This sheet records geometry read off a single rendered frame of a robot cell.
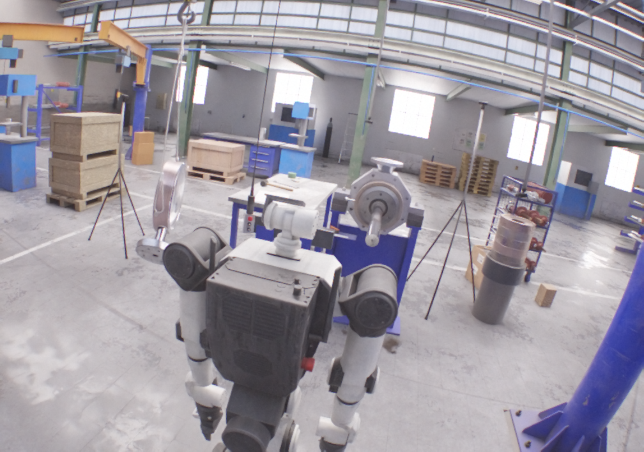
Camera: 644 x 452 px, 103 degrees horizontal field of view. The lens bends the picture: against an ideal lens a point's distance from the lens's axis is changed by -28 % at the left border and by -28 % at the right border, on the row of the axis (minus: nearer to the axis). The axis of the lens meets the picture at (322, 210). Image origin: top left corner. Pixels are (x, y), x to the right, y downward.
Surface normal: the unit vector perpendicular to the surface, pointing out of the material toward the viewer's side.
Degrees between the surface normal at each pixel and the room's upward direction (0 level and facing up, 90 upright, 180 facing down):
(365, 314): 90
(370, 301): 90
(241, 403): 45
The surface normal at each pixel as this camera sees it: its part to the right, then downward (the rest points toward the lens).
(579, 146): -0.22, 0.22
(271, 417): -0.02, -0.51
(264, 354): -0.21, 0.47
